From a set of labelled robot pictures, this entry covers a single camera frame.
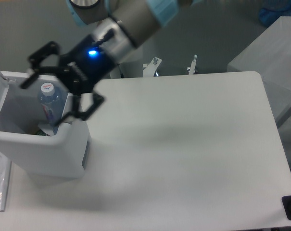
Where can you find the white trash can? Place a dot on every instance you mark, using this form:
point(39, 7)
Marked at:
point(61, 155)

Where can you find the blue bag in background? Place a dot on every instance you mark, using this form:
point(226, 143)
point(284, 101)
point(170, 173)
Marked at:
point(272, 10)

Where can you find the trash inside can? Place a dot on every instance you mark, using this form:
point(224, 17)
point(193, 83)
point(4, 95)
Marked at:
point(40, 133)

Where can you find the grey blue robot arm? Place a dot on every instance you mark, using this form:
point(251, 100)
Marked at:
point(123, 26)

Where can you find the clear plastic wrapper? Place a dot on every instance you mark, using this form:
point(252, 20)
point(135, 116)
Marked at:
point(46, 128)

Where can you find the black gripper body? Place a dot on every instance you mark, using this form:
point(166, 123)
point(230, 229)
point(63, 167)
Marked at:
point(85, 65)

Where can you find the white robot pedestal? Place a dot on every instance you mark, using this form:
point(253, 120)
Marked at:
point(131, 67)

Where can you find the crushed clear plastic bottle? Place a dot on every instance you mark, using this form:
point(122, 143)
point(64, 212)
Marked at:
point(52, 99)

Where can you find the white mounting bracket frame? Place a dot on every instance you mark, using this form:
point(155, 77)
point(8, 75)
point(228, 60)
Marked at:
point(156, 68)

